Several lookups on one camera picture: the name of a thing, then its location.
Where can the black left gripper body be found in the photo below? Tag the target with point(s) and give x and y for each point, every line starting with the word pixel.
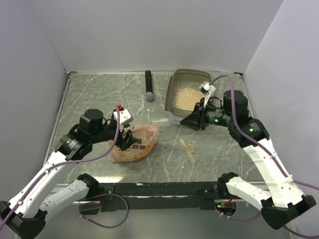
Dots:
pixel 109 131

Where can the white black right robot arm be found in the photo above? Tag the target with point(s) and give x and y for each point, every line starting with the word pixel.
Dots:
pixel 283 201

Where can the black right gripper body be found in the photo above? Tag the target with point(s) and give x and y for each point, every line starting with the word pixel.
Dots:
pixel 215 116

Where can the brown plastic litter box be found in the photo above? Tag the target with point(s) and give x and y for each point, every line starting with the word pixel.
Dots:
pixel 183 78

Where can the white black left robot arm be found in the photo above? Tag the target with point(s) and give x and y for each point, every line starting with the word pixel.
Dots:
pixel 28 212

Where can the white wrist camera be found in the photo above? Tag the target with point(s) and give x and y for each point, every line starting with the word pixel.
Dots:
pixel 208 90
pixel 125 117

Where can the orange cat litter bag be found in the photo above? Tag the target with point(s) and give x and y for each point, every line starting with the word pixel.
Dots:
pixel 147 139

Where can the beige clean litter pile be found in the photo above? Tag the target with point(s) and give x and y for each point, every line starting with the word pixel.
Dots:
pixel 186 97

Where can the clear plastic litter scoop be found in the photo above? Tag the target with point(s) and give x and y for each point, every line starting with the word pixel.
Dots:
pixel 164 118

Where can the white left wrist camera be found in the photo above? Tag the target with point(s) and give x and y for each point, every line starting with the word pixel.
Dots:
pixel 125 117

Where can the black microphone with grey head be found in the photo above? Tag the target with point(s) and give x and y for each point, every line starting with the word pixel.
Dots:
pixel 149 86

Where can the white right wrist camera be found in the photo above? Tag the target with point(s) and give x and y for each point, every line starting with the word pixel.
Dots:
pixel 208 90

